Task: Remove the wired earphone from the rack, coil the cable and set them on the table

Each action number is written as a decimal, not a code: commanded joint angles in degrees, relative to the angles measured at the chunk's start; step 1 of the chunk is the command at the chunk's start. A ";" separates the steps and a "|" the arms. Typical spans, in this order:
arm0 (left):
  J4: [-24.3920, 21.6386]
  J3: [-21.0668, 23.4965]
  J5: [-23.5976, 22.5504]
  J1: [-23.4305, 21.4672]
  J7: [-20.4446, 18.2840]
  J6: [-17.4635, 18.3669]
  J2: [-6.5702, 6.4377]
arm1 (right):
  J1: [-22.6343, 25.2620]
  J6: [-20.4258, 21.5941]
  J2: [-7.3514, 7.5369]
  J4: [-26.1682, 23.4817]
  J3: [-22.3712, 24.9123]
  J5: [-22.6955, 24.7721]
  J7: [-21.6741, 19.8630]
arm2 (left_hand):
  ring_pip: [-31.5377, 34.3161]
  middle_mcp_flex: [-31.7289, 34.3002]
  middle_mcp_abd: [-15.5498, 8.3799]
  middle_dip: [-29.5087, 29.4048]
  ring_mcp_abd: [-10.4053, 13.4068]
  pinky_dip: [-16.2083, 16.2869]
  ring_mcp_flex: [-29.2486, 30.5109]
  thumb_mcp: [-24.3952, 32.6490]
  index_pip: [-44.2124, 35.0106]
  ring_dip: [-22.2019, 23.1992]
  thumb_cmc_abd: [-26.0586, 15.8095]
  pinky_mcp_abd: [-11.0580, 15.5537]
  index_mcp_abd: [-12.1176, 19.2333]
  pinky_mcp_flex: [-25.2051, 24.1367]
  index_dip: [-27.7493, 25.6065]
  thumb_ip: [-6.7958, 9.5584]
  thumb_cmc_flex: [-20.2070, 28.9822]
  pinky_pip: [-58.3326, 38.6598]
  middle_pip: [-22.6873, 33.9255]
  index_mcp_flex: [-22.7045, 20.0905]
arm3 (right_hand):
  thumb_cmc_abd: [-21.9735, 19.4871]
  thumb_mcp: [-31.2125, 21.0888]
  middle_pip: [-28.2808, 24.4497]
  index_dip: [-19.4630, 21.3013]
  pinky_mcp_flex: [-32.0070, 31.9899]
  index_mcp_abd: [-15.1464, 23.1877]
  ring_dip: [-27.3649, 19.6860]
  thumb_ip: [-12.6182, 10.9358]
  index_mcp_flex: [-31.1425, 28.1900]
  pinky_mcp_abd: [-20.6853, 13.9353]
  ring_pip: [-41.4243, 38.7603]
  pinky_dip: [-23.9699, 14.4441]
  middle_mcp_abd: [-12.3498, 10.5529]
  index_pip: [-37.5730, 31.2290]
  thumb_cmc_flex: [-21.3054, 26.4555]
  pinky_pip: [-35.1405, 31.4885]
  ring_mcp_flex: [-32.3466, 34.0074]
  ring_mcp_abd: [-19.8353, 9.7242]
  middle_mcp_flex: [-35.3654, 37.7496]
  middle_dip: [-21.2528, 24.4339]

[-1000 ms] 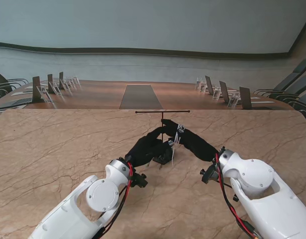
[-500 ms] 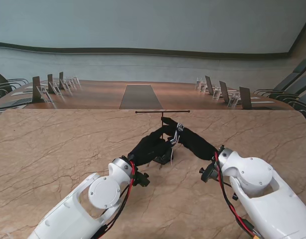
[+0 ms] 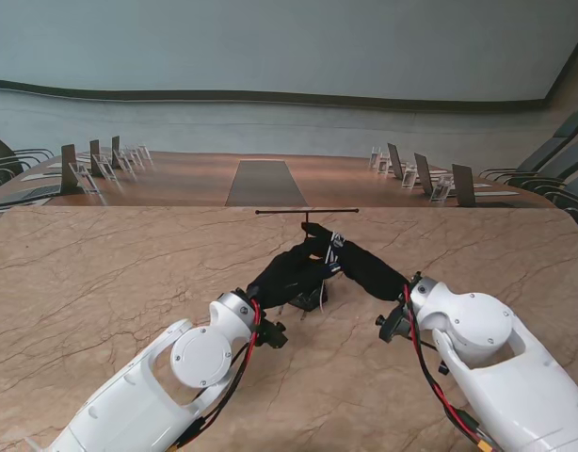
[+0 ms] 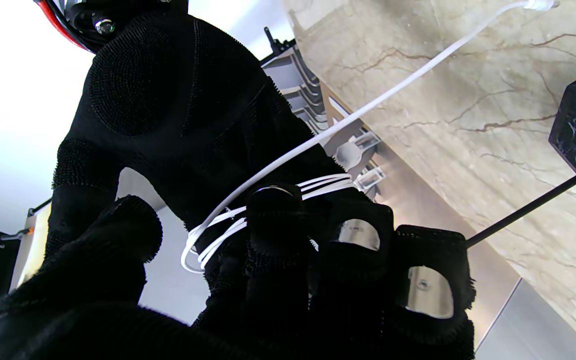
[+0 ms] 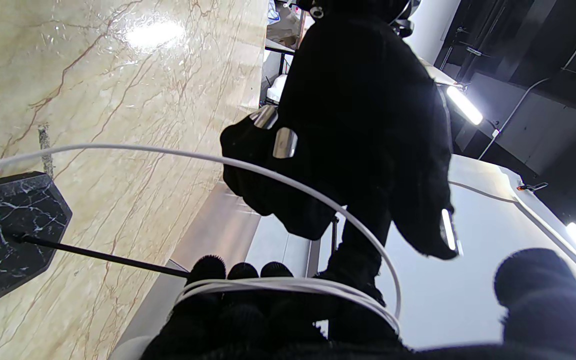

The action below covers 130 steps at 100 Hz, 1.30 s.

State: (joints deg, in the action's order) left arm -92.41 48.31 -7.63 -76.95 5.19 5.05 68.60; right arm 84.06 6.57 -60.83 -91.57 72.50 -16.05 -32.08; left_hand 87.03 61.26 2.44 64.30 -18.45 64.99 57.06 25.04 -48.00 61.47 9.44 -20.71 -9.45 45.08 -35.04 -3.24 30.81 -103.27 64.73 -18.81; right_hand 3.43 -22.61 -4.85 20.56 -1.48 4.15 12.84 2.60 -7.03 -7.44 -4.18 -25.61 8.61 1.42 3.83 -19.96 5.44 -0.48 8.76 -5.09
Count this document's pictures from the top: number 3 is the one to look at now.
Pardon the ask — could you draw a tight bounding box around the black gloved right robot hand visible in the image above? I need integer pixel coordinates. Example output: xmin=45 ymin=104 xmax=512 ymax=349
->
xmin=300 ymin=223 xmax=411 ymax=302

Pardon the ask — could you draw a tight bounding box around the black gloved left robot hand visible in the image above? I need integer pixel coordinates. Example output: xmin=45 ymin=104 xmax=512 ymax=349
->
xmin=245 ymin=234 xmax=343 ymax=311

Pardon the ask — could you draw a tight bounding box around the white wired earphone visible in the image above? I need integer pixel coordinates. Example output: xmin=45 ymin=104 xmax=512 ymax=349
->
xmin=316 ymin=229 xmax=349 ymax=312

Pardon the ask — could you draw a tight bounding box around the black T-bar rack marble base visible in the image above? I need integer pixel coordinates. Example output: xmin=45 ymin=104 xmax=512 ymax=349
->
xmin=254 ymin=207 xmax=361 ymax=313

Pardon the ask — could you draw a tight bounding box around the printed conference room backdrop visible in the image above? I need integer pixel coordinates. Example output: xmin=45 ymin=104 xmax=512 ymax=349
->
xmin=0 ymin=0 xmax=578 ymax=211

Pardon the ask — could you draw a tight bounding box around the red black left arm cable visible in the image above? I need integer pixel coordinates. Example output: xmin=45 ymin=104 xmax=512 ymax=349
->
xmin=169 ymin=299 xmax=265 ymax=452

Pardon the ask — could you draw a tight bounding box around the red black arm cable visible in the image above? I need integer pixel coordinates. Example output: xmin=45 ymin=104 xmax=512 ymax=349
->
xmin=169 ymin=299 xmax=265 ymax=452
xmin=401 ymin=286 xmax=502 ymax=452

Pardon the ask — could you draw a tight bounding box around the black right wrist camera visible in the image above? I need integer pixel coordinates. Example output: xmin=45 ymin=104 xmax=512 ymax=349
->
xmin=376 ymin=303 xmax=415 ymax=345

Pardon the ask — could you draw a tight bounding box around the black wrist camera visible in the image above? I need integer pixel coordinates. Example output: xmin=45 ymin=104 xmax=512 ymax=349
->
xmin=376 ymin=303 xmax=415 ymax=345
xmin=260 ymin=318 xmax=289 ymax=350

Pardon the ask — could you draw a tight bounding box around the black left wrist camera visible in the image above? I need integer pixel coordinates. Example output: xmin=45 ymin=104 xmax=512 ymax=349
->
xmin=260 ymin=318 xmax=289 ymax=350

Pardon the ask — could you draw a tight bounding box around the red black right arm cable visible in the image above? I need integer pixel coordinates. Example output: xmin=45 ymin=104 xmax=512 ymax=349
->
xmin=401 ymin=286 xmax=502 ymax=452

